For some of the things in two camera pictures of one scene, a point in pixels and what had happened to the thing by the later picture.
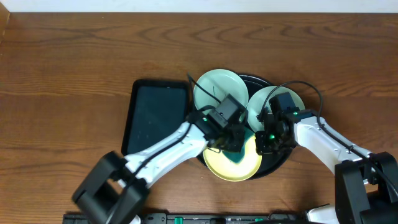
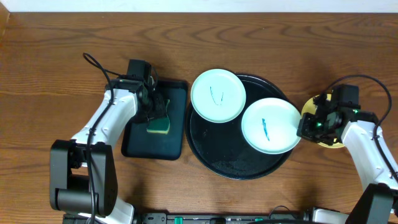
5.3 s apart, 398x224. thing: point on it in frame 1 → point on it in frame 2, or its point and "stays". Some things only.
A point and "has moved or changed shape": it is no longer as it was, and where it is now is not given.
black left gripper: x=234 y=142 → x=158 y=107
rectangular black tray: x=155 y=106 stays
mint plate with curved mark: x=221 y=83 stays
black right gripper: x=262 y=139 → x=304 y=130
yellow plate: x=221 y=167 → x=310 y=106
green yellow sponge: x=235 y=156 → x=160 y=126
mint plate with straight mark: x=257 y=101 has moved or changed shape
